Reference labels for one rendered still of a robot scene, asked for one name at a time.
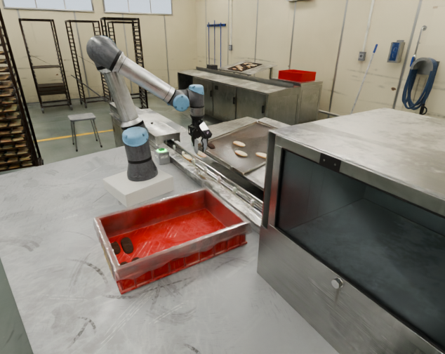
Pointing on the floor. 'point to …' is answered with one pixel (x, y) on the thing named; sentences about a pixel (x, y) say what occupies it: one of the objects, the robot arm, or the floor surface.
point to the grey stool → (83, 120)
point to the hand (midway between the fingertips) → (200, 151)
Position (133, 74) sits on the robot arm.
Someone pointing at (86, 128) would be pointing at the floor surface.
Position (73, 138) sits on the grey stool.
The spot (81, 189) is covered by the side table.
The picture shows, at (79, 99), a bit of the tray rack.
